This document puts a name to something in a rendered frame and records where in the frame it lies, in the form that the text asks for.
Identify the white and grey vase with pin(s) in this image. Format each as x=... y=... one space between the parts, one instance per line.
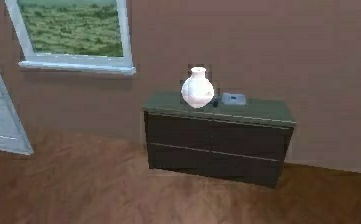
x=197 y=89

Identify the grey flat box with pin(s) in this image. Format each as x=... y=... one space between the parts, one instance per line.
x=234 y=99

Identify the dark brown chest of drawers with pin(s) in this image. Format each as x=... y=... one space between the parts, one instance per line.
x=218 y=146

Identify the small black object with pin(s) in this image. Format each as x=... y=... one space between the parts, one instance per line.
x=216 y=102

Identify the white room door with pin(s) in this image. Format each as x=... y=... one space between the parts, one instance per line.
x=3 y=123

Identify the white framed window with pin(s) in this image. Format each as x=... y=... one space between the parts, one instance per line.
x=74 y=30

